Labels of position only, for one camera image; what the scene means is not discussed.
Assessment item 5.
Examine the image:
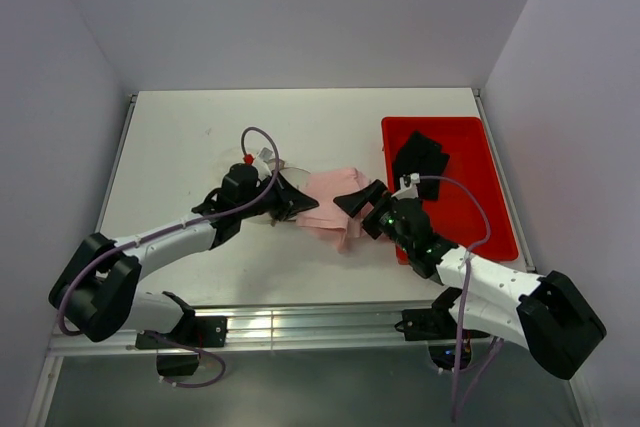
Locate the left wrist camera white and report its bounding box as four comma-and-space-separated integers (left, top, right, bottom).
242, 147, 276, 171

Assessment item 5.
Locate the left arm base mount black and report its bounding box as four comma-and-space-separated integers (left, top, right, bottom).
161, 316, 227, 348

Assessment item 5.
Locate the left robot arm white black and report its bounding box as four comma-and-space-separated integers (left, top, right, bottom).
48, 163, 319, 346

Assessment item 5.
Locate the black garment in bin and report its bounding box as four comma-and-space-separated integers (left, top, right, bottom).
391, 131, 450, 191

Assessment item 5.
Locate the red plastic bin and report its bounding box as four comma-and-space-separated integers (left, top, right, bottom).
381, 117, 519, 262

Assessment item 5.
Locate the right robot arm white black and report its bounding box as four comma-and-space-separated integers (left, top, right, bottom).
333, 175, 607, 380

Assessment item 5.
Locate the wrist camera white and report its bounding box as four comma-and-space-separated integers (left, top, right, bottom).
392, 173, 421, 200
242, 147, 276, 171

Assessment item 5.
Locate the pink bra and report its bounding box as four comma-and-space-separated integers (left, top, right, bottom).
296, 167, 370, 254

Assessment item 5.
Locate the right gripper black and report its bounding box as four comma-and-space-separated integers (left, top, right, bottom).
335, 179, 413, 253

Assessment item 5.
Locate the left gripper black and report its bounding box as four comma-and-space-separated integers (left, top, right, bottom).
237, 169, 318, 222

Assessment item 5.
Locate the aluminium mounting rail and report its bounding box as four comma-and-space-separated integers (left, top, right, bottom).
47, 299, 501, 356

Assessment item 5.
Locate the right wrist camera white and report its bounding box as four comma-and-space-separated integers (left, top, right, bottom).
392, 173, 421, 200

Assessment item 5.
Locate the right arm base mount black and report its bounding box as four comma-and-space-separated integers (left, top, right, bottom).
394, 308, 456, 342

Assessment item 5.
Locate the white mesh laundry bag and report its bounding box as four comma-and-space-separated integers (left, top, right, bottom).
213, 147, 319, 224

